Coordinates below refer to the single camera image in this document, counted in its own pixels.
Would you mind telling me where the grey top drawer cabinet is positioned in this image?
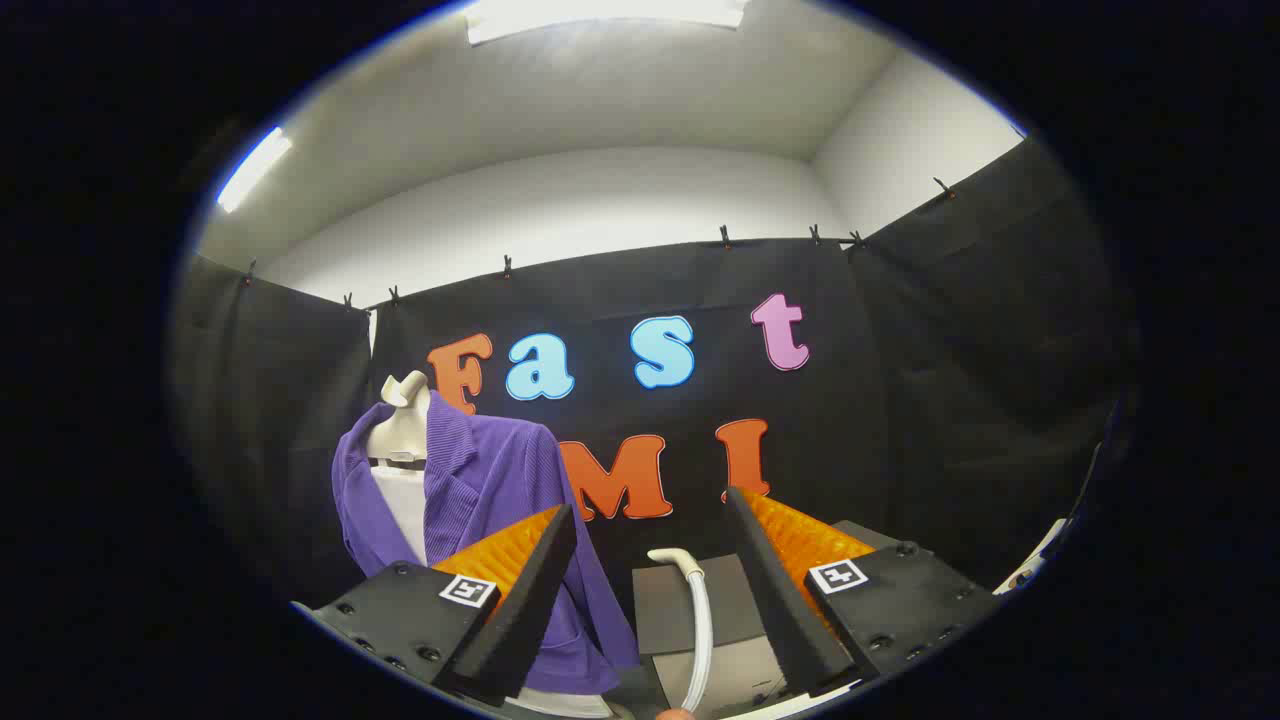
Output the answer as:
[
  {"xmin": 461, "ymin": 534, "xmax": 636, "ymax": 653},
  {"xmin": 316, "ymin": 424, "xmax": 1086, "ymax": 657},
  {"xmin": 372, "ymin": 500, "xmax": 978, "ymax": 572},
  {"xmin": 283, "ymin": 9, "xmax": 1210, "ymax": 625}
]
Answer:
[{"xmin": 632, "ymin": 520, "xmax": 901, "ymax": 716}]

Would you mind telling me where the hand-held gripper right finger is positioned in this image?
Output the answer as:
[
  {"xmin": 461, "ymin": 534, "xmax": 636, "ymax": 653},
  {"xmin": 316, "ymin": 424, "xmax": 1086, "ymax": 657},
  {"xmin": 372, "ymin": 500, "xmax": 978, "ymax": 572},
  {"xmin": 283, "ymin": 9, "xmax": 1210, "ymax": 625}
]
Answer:
[{"xmin": 722, "ymin": 486, "xmax": 1003, "ymax": 699}]

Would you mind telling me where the white side table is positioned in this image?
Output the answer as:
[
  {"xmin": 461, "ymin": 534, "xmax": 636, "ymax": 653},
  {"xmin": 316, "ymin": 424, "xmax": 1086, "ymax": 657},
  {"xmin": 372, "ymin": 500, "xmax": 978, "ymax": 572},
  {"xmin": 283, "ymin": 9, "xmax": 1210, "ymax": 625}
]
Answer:
[{"xmin": 995, "ymin": 517, "xmax": 1069, "ymax": 593}]

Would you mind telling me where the white garment steamer head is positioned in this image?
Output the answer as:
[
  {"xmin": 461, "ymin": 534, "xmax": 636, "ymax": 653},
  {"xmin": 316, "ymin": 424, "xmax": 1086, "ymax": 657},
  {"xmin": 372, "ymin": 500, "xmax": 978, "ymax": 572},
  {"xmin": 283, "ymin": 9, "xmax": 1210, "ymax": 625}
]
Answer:
[{"xmin": 647, "ymin": 546, "xmax": 714, "ymax": 713}]

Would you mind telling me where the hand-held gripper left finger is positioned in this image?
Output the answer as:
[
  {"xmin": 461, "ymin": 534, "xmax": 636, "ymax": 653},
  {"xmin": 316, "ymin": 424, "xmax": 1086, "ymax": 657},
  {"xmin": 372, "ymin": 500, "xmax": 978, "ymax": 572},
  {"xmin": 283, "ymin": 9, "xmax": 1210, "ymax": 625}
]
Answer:
[{"xmin": 295, "ymin": 503, "xmax": 579, "ymax": 706}]

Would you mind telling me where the wide ceiling light panel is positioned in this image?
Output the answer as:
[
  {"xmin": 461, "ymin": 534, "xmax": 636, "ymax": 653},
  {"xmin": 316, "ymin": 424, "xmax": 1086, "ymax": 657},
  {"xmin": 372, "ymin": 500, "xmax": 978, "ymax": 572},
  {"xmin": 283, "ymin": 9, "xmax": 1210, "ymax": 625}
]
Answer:
[{"xmin": 465, "ymin": 0, "xmax": 749, "ymax": 46}]

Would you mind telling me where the narrow ceiling light strip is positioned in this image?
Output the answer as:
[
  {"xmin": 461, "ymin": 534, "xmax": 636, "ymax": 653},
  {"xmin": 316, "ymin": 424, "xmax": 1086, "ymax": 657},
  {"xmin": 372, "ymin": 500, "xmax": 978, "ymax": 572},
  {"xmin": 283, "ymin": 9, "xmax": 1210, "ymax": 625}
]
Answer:
[{"xmin": 217, "ymin": 127, "xmax": 293, "ymax": 214}]

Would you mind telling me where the purple corduroy jacket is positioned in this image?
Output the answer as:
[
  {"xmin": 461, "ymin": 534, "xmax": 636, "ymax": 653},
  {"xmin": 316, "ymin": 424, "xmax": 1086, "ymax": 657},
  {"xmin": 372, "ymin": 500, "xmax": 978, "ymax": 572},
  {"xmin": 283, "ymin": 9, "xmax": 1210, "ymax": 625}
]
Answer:
[{"xmin": 331, "ymin": 390, "xmax": 641, "ymax": 696}]

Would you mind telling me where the row of black backdrop clips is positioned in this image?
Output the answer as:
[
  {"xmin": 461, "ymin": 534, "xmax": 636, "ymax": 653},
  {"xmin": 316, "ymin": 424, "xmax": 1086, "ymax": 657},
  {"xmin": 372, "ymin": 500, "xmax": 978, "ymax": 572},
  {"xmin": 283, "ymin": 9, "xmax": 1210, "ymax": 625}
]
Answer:
[{"xmin": 243, "ymin": 177, "xmax": 956, "ymax": 311}]

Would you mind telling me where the white steamer hanger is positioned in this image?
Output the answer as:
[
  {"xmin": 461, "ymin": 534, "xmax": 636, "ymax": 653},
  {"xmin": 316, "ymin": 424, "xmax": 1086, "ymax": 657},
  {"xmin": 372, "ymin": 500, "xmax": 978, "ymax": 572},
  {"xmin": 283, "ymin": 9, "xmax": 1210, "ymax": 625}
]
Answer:
[{"xmin": 365, "ymin": 370, "xmax": 433, "ymax": 466}]

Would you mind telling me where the black backdrop cloth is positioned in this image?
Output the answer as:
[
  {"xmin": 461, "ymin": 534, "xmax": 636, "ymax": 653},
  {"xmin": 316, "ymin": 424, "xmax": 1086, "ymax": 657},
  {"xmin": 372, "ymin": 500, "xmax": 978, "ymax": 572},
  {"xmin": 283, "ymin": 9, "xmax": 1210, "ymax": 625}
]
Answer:
[{"xmin": 170, "ymin": 135, "xmax": 1141, "ymax": 621}]

